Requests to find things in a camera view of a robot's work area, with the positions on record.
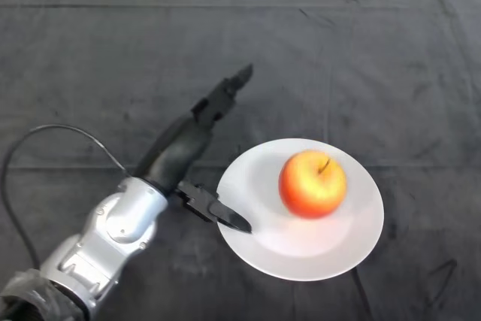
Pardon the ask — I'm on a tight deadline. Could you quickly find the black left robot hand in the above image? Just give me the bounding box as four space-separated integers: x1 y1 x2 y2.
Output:
134 64 254 235

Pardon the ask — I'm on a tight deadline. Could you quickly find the red yellow apple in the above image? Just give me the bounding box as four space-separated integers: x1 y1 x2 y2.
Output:
278 150 348 220

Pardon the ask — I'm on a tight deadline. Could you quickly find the white round plate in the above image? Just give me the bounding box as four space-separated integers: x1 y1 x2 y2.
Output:
216 138 385 282

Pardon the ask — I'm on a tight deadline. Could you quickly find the black table cloth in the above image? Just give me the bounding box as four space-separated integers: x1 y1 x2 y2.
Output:
0 0 481 321

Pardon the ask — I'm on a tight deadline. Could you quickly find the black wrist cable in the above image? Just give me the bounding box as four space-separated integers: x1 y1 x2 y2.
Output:
0 123 135 268

